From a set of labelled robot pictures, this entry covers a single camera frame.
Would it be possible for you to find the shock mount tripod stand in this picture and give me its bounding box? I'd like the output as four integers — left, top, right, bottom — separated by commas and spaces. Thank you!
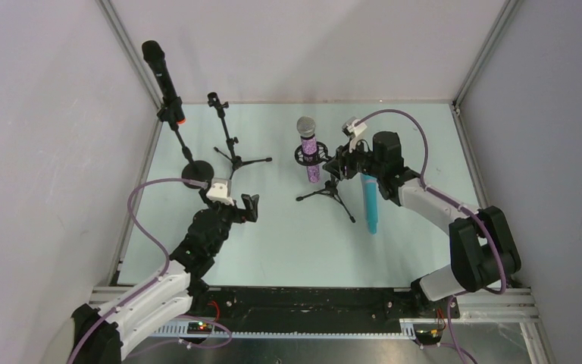
294, 141, 356, 223

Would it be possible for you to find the blue microphone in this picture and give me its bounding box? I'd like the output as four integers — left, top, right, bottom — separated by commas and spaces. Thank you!
361, 174, 378, 235

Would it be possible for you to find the purple glitter microphone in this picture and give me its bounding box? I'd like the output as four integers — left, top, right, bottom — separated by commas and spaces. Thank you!
296, 116, 321, 184

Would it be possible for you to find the black round base stand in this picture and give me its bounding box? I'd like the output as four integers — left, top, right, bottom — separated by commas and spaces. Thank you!
157, 97, 214, 189

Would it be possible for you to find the black microphone orange end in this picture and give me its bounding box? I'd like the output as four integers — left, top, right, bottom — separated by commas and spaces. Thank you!
141, 40, 186, 130

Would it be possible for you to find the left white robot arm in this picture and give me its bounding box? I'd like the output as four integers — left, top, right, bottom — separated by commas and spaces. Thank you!
67, 194, 259, 363

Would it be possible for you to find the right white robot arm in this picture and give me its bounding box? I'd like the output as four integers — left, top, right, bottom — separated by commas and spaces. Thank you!
323, 131, 521, 301

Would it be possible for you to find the tall black tripod stand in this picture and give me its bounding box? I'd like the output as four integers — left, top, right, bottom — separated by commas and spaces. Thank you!
207, 92, 273, 180

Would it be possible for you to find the left circuit board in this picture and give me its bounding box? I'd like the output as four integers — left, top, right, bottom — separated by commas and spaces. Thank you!
186, 321, 214, 335

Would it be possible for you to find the circuit board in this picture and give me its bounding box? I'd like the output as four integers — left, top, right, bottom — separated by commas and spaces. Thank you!
413, 329, 444, 348
186, 321, 214, 335

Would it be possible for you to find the right circuit board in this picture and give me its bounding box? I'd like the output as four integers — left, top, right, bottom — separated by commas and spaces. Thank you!
413, 329, 444, 348

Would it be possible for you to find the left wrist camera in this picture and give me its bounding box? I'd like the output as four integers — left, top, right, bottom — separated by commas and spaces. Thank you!
205, 178, 235, 206

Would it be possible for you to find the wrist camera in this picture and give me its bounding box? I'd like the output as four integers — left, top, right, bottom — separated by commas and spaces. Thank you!
342, 117, 367, 152
205, 178, 235, 206

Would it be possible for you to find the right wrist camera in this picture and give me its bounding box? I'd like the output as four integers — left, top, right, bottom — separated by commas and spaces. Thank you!
342, 117, 367, 152

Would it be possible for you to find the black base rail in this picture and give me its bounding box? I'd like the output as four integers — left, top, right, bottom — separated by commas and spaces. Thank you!
188, 286, 448, 334

